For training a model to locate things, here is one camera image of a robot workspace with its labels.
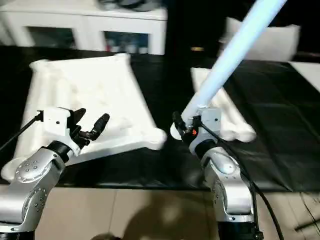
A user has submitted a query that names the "white cabinet with glass doors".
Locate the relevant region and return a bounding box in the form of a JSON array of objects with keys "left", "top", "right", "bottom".
[{"left": 0, "top": 4, "right": 168, "bottom": 56}]

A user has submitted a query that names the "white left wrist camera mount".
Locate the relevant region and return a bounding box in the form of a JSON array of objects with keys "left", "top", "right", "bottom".
[{"left": 37, "top": 106, "right": 81, "bottom": 157}]

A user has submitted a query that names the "black box with yellow label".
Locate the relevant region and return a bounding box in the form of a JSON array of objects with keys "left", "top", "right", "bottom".
[{"left": 164, "top": 0, "right": 228, "bottom": 63}]

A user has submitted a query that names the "grey cushion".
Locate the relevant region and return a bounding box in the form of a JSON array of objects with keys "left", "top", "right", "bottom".
[{"left": 217, "top": 16, "right": 301, "bottom": 62}]

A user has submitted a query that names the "white flat board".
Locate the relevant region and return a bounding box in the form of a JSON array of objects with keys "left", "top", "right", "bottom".
[{"left": 287, "top": 60, "right": 320, "bottom": 93}]

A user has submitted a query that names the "black tripod leg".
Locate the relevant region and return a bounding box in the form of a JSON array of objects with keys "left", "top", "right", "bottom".
[{"left": 294, "top": 217, "right": 320, "bottom": 231}]

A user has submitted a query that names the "white plastic table top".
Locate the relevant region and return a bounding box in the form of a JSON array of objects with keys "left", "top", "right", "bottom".
[{"left": 1, "top": 52, "right": 168, "bottom": 181}]

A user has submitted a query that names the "grey rounded device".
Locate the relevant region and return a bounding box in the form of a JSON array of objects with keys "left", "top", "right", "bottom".
[{"left": 99, "top": 0, "right": 163, "bottom": 12}]

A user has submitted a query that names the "black work mat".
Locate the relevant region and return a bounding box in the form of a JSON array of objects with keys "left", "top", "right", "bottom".
[{"left": 0, "top": 46, "right": 320, "bottom": 193}]

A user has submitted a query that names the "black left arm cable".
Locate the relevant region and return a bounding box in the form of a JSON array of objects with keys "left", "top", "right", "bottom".
[{"left": 0, "top": 111, "right": 42, "bottom": 151}]

